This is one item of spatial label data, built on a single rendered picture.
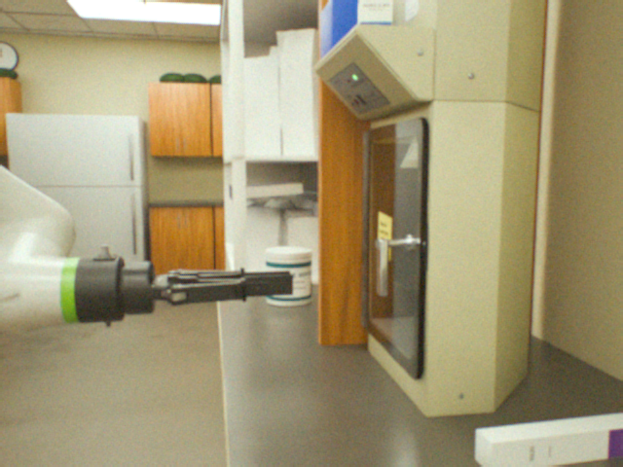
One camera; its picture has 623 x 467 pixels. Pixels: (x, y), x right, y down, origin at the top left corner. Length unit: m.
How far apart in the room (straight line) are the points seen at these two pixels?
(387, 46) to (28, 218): 0.57
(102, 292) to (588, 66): 1.00
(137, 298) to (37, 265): 0.14
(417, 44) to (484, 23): 0.10
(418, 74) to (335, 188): 0.41
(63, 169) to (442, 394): 5.17
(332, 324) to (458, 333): 0.40
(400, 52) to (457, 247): 0.29
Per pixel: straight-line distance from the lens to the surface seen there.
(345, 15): 1.03
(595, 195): 1.25
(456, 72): 0.86
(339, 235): 1.19
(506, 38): 0.90
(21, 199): 0.92
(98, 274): 0.82
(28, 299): 0.83
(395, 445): 0.83
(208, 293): 0.79
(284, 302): 1.55
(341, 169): 1.18
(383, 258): 0.87
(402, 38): 0.84
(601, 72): 1.27
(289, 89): 2.10
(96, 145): 5.75
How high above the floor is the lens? 1.32
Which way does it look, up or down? 7 degrees down
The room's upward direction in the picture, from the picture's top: straight up
